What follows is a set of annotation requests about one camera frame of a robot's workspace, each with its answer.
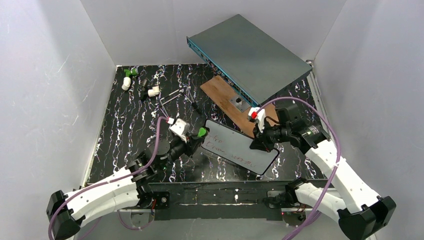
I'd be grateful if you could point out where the green whiteboard eraser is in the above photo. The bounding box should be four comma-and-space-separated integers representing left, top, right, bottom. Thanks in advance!
197, 127, 209, 138

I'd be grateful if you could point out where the small whiteboard red writing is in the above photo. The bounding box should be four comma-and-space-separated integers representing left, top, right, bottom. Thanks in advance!
202, 119, 280, 175

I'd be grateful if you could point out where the white pipe elbow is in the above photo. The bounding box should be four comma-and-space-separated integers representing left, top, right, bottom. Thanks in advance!
121, 77, 132, 91

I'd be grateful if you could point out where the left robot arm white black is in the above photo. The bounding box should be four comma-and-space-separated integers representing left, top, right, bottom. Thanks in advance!
46, 127, 208, 240

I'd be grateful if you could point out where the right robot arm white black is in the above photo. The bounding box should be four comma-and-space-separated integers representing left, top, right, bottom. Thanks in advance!
248, 103, 396, 240

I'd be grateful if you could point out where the wooden board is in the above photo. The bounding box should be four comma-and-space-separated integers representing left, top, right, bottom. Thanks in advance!
199, 75, 282, 137

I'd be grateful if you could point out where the white and black fitting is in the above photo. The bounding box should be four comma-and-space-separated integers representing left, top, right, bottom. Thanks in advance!
139, 79, 161, 102

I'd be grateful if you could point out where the green pipe fitting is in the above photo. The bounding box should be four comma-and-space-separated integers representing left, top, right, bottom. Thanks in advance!
123, 67, 139, 78

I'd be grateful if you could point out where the aluminium frame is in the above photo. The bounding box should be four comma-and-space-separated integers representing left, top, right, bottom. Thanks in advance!
61, 59, 379, 240

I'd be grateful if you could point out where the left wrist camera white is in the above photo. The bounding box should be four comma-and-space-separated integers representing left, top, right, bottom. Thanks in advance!
167, 117, 190, 143

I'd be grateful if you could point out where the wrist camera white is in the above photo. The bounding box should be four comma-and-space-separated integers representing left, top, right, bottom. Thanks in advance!
167, 117, 190, 143
247, 107, 266, 133

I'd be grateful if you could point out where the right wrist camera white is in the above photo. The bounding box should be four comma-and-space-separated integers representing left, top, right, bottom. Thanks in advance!
247, 107, 266, 133

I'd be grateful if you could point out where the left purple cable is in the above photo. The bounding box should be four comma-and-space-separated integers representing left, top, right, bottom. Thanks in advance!
47, 115, 170, 240

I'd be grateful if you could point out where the purple cable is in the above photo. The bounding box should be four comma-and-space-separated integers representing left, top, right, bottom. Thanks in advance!
47, 115, 170, 240
257, 96, 342, 240

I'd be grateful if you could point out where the metal bracket with knob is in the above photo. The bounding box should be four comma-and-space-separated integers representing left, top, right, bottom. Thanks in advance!
229, 94, 251, 113

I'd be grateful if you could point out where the black wire easel stand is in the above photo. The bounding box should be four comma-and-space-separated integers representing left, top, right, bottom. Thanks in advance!
159, 86, 203, 117

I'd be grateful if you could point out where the teal network switch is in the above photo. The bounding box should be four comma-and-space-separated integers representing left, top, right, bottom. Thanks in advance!
186, 14, 312, 107

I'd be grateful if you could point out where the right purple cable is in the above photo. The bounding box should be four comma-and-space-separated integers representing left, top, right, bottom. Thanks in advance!
257, 96, 342, 240

